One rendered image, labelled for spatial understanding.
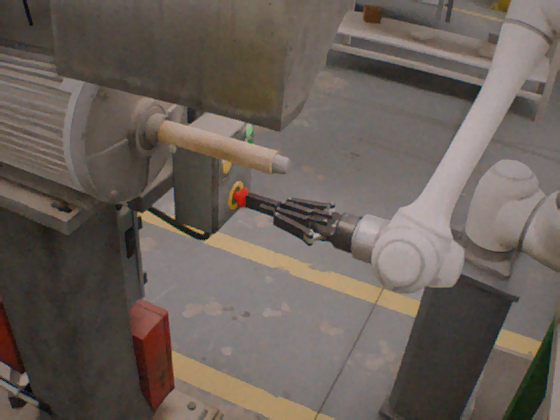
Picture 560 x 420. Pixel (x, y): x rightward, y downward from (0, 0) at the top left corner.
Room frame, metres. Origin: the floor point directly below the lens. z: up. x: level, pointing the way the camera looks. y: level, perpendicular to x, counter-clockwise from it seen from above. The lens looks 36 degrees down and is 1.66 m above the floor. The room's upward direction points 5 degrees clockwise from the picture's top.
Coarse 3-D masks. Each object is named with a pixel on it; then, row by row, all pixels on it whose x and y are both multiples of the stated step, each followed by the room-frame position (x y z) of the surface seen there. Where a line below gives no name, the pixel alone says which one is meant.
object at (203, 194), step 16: (208, 128) 1.03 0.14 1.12; (224, 128) 1.03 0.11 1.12; (240, 128) 1.04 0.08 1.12; (176, 160) 0.98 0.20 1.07; (192, 160) 0.97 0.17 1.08; (208, 160) 0.95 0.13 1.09; (176, 176) 0.98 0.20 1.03; (192, 176) 0.97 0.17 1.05; (208, 176) 0.95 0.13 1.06; (224, 176) 0.98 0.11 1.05; (240, 176) 1.04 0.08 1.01; (176, 192) 0.98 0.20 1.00; (192, 192) 0.97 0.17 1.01; (208, 192) 0.95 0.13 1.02; (224, 192) 0.98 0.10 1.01; (176, 208) 0.98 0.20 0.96; (192, 208) 0.97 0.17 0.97; (208, 208) 0.95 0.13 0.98; (224, 208) 0.98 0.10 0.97; (176, 224) 1.00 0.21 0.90; (192, 224) 0.97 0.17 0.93; (208, 224) 0.95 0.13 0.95; (224, 224) 0.98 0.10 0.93
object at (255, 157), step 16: (160, 128) 0.75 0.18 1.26; (176, 128) 0.75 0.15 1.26; (192, 128) 0.75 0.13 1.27; (176, 144) 0.74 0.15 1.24; (192, 144) 0.73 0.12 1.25; (208, 144) 0.72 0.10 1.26; (224, 144) 0.71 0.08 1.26; (240, 144) 0.71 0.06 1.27; (224, 160) 0.71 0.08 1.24; (240, 160) 0.70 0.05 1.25; (256, 160) 0.69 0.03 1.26
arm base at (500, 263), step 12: (456, 228) 1.31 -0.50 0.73; (456, 240) 1.28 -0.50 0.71; (468, 240) 1.23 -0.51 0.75; (468, 252) 1.22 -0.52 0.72; (480, 252) 1.20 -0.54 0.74; (492, 252) 1.18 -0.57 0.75; (504, 252) 1.19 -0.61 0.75; (516, 252) 1.24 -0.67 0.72; (480, 264) 1.18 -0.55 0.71; (492, 264) 1.18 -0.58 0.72; (504, 264) 1.18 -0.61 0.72; (504, 276) 1.14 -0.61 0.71
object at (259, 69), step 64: (64, 0) 0.63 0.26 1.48; (128, 0) 0.59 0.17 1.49; (192, 0) 0.56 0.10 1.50; (256, 0) 0.54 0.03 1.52; (320, 0) 0.60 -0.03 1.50; (64, 64) 0.63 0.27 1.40; (128, 64) 0.60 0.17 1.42; (192, 64) 0.56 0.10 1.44; (256, 64) 0.54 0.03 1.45; (320, 64) 0.61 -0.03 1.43
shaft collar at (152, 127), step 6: (156, 114) 0.77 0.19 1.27; (162, 114) 0.78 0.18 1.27; (150, 120) 0.76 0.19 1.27; (156, 120) 0.76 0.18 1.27; (162, 120) 0.76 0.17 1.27; (168, 120) 0.77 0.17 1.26; (150, 126) 0.75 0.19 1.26; (156, 126) 0.75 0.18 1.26; (150, 132) 0.75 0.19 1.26; (156, 132) 0.75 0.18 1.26; (150, 138) 0.75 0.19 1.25; (156, 138) 0.75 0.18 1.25; (156, 144) 0.75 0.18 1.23; (162, 144) 0.76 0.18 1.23
